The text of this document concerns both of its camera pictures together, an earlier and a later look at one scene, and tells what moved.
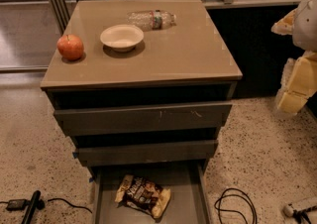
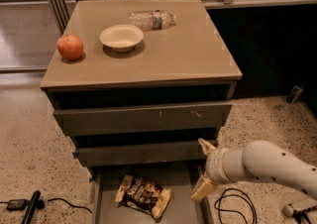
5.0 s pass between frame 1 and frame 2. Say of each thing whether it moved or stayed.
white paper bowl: stayed
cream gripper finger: moved
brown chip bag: stayed
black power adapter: stayed
